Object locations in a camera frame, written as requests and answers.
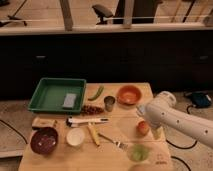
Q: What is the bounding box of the yellow banana piece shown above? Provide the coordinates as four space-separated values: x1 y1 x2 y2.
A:
88 123 100 146

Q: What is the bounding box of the black cable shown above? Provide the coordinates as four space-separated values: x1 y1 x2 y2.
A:
0 118 29 145
165 104 200 150

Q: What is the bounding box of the dark red bowl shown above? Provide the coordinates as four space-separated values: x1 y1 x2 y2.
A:
30 127 58 155

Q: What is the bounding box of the black cable right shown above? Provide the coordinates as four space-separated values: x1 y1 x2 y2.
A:
165 104 200 150

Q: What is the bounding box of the white paper cup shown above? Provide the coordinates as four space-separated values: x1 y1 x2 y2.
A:
66 128 85 147

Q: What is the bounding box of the black cable left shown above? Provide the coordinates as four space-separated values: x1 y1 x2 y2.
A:
0 118 29 145

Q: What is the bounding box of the green plastic cup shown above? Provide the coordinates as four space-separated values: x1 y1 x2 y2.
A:
128 144 150 162

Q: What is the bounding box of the grey sponge block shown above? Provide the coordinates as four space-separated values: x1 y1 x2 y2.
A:
62 93 77 108

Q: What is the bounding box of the small wooden block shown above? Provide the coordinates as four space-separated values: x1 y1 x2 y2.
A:
32 118 57 129

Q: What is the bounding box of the white handled knife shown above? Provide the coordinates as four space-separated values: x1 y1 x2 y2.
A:
66 117 109 127

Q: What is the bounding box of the orange bowl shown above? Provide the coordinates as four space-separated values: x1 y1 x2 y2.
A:
117 85 142 105

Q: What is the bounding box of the dark blue bag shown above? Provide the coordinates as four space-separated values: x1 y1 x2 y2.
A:
190 92 212 108

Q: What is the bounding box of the metal fork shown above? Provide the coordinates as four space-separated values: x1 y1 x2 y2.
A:
98 133 128 150

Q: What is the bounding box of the green plastic tray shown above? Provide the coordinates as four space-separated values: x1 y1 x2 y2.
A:
28 78 86 114

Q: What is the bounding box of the green chili pepper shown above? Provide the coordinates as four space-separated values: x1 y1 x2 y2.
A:
88 86 104 101

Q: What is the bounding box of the small metal cup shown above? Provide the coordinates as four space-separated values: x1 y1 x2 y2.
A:
104 96 115 112

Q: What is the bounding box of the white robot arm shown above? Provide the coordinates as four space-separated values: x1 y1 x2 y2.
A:
136 91 213 149

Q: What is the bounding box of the red orange apple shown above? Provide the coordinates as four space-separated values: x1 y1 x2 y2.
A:
136 121 150 136

